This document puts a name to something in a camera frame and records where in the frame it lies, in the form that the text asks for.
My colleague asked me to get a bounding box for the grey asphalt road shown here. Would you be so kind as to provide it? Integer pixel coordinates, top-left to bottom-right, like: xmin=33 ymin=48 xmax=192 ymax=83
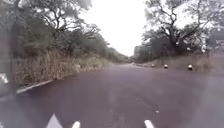
xmin=0 ymin=63 xmax=224 ymax=128

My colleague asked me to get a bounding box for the dry grass verge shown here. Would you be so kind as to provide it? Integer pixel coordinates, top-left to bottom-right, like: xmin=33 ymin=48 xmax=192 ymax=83
xmin=139 ymin=53 xmax=224 ymax=74
xmin=9 ymin=52 xmax=113 ymax=88

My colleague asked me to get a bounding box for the row of trees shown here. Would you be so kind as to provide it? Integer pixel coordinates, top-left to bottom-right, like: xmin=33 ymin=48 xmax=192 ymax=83
xmin=0 ymin=0 xmax=131 ymax=65
xmin=133 ymin=0 xmax=224 ymax=63

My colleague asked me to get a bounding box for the robot's own part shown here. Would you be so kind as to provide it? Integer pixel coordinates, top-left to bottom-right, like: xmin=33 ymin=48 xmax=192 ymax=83
xmin=143 ymin=119 xmax=155 ymax=128
xmin=71 ymin=120 xmax=82 ymax=128

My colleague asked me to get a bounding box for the row of low roadside bollards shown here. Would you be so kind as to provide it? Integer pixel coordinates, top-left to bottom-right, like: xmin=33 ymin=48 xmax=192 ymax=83
xmin=134 ymin=62 xmax=194 ymax=72

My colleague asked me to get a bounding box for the white kerb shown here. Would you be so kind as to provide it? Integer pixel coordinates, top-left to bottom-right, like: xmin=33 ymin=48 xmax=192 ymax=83
xmin=15 ymin=79 xmax=54 ymax=95

